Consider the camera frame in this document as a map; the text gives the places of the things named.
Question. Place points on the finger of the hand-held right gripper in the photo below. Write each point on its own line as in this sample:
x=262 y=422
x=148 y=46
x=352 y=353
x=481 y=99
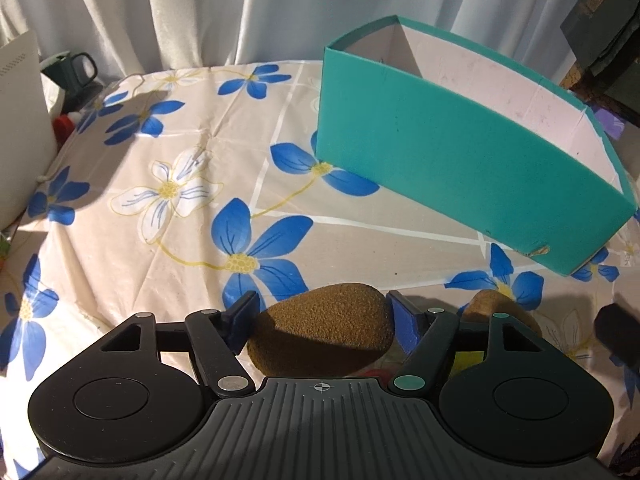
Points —
x=620 y=330

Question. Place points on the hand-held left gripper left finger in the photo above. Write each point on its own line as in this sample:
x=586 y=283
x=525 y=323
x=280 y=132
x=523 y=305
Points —
x=244 y=317

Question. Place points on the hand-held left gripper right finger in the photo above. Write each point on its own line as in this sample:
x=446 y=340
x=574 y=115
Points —
x=406 y=320

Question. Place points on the large brown kiwi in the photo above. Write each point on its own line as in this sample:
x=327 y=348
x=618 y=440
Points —
x=320 y=327

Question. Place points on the small brown kiwi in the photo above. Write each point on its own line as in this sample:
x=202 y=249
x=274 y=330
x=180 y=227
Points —
x=482 y=302

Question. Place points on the teal cardboard box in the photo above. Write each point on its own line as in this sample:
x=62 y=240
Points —
x=450 y=160

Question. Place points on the floral tablecloth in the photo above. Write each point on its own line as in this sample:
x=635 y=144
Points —
x=175 y=240

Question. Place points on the purple packet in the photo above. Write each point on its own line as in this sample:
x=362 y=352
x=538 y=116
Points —
x=611 y=122

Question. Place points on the dark green paper bag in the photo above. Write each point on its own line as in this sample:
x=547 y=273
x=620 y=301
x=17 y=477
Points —
x=622 y=85
x=600 y=5

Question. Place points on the red bottle with white cap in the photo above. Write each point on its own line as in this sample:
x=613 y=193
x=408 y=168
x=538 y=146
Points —
x=64 y=127

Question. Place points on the white plastic appliance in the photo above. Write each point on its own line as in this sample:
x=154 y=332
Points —
x=22 y=125

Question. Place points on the dark green mug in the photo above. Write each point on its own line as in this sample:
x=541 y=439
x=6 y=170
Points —
x=65 y=72

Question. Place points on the white curtain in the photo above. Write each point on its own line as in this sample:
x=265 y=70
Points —
x=225 y=10

